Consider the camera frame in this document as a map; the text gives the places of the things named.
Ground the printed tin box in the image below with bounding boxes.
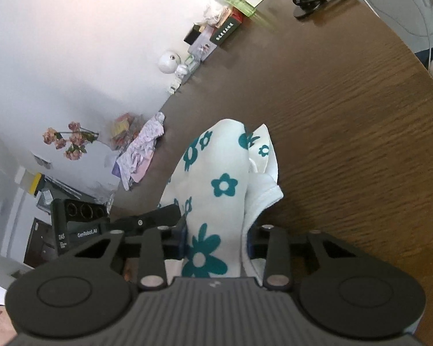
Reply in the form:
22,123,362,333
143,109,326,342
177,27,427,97
187,28,217,60

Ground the white cable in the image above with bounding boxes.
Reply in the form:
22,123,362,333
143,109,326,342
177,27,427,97
216,0,433,62

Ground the crumpled white plastic bag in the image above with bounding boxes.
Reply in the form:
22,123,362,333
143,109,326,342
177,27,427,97
201,0,232,26

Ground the yellow panel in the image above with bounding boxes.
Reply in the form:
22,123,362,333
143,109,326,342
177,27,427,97
20,172,43,196

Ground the dark green box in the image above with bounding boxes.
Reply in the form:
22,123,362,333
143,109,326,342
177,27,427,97
209,17,239,48

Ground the green spray bottle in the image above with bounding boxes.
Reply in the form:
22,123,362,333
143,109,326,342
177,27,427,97
223,0,257,18

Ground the white green-flowered garment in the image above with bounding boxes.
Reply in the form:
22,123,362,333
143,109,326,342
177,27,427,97
158,118,285,285

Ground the white round robot toy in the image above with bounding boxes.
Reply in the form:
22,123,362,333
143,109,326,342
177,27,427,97
156,48,188,80

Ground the purple floral garment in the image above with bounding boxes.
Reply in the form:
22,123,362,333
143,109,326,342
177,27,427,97
115,112,166,191

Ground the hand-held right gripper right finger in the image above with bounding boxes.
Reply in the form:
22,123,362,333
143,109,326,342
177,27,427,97
247,224,361,291

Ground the pink artificial flower bouquet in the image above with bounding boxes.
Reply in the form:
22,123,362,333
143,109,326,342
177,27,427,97
42,121,100,161

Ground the small black box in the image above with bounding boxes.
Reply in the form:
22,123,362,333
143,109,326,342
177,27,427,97
183,23,203,44

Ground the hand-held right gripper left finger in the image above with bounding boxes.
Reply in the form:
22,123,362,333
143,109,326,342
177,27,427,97
74,220,188,291

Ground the plain pink garment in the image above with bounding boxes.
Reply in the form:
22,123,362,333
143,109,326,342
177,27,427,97
131,158,154,185

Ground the bag of colourful snack packets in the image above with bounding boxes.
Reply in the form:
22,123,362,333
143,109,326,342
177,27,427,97
108,112,145,151

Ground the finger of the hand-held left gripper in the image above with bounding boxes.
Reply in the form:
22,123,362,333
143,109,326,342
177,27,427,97
109,203,183,238

